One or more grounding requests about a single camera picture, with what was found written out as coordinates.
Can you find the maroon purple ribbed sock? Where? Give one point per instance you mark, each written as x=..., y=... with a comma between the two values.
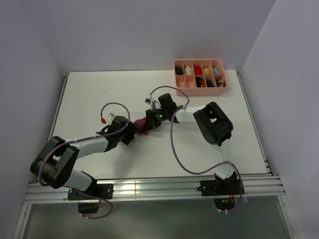
x=140, y=124

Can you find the cream rolled sock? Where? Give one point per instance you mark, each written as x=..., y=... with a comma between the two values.
x=188, y=70

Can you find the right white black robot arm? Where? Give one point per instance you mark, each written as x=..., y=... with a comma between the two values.
x=215, y=127

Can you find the right aluminium side rail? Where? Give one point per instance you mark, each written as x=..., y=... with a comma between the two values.
x=253, y=122

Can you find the yellow rolled sock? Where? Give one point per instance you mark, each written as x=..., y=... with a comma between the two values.
x=206, y=71

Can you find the grey pink rolled sock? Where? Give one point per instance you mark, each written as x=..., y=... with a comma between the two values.
x=216, y=71

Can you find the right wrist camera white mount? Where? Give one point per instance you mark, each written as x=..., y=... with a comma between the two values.
x=149, y=100

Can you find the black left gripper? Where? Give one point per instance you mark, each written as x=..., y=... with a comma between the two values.
x=131, y=129

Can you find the black red rolled sock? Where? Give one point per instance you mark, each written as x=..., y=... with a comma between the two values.
x=200, y=83

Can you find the dark navy rolled sock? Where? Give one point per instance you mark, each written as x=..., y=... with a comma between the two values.
x=209, y=84

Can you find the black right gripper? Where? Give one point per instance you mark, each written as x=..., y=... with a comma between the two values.
x=151, y=122

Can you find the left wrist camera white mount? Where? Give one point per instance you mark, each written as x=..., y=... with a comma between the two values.
x=108, y=120

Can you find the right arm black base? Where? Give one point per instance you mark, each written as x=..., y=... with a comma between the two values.
x=227, y=189

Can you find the aluminium table edge rail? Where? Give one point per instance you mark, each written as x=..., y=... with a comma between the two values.
x=66, y=76

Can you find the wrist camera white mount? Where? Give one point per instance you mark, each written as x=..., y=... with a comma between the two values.
x=149, y=100
x=108, y=120

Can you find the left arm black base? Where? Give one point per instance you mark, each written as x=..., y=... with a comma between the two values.
x=89, y=201

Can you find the black yellow patterned sock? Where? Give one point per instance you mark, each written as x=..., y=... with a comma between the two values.
x=220, y=83

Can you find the pink compartment organizer box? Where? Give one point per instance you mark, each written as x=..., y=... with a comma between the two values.
x=186, y=83

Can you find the front aluminium frame rail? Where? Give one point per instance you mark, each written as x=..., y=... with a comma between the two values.
x=157, y=189

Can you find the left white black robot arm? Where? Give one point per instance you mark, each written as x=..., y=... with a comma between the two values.
x=54, y=164

